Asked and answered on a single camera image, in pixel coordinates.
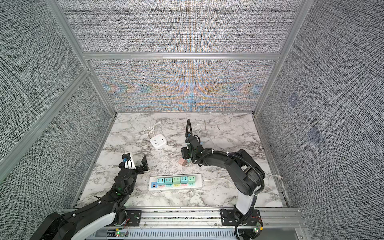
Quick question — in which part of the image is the long white power strip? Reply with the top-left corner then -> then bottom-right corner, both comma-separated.
148,174 -> 203,192

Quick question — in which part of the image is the green adapter lowest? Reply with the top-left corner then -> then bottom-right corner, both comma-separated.
188,176 -> 196,184

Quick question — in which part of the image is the green adapter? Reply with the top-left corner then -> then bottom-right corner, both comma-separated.
173,177 -> 181,185

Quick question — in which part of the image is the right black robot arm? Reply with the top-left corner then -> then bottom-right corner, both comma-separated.
182,133 -> 266,240

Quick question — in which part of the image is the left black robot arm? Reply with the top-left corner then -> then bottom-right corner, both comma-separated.
31,156 -> 149,240

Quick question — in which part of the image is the pink plug adapter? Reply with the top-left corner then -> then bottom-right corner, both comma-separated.
178,158 -> 188,167

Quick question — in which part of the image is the white square power strip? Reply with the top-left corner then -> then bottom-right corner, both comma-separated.
150,134 -> 167,150

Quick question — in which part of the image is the white power strip cable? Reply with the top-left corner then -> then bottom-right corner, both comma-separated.
201,173 -> 284,190

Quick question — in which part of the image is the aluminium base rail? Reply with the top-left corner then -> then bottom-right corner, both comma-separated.
73,208 -> 311,240

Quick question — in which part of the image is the aluminium enclosure frame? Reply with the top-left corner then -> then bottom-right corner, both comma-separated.
0,0 -> 384,184

